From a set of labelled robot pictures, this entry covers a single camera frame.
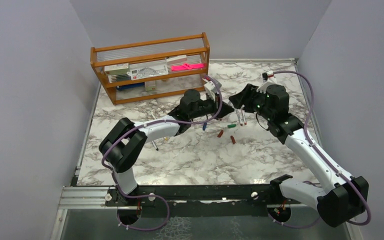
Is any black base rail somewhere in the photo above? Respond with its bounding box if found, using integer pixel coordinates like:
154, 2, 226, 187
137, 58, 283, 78
104, 184, 297, 223

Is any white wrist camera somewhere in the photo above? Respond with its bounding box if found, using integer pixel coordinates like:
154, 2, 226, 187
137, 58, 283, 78
203, 79, 222, 102
256, 70, 278, 93

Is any pink plastic clip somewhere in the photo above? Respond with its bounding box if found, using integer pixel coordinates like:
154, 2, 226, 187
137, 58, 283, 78
170, 62, 206, 72

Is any white pen left side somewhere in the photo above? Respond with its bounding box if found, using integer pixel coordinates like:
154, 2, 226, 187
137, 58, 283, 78
151, 141, 159, 151

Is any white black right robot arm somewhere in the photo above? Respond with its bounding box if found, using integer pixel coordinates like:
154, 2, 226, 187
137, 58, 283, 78
229, 84, 369, 227

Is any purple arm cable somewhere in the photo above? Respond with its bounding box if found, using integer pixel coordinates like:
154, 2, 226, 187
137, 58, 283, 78
271, 70, 372, 229
101, 75, 224, 232

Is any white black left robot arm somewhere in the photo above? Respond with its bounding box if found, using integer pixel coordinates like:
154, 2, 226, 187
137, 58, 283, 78
98, 89, 234, 206

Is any blue box on shelf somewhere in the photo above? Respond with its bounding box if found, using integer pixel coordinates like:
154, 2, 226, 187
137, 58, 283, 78
116, 82, 145, 91

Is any wooden shelf rack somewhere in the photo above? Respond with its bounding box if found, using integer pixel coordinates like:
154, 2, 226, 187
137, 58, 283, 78
90, 32, 210, 105

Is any white green box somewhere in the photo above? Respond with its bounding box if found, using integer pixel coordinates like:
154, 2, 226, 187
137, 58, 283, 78
103, 63, 130, 75

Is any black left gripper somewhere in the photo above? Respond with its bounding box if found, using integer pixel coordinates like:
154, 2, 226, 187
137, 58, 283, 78
188, 91, 233, 120

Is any small white box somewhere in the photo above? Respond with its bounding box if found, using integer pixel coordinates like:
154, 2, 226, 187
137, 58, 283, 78
144, 80, 157, 92

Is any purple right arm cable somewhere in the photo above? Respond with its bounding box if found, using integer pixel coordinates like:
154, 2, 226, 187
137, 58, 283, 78
271, 70, 372, 229

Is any aluminium frame rail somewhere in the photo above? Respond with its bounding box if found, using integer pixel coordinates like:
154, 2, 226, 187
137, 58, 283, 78
58, 186, 111, 210

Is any white protractor ruler pack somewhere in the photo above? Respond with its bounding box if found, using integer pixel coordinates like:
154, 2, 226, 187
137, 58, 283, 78
127, 64, 169, 80

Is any pink white eraser box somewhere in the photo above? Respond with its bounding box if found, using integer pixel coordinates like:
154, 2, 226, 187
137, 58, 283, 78
166, 54, 188, 65

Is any dark green pen cap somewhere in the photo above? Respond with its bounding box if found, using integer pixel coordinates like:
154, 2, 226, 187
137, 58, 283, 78
227, 124, 237, 129

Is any red brown pen cap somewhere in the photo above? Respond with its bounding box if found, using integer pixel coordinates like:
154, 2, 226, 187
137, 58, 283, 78
230, 135, 236, 145

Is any red pen cap loose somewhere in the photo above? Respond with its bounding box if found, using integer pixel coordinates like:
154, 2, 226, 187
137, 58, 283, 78
217, 130, 224, 138

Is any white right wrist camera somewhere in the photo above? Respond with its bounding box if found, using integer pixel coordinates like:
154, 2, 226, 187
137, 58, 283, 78
256, 70, 278, 93

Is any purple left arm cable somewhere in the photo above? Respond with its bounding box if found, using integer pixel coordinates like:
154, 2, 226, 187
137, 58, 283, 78
101, 75, 224, 232

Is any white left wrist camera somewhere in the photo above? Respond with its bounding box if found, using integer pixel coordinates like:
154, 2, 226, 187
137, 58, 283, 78
203, 79, 222, 102

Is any white pen red end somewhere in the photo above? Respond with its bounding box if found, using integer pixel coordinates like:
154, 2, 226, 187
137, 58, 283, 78
240, 109, 247, 126

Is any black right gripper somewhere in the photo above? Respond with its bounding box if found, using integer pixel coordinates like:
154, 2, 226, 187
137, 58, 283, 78
230, 83, 274, 121

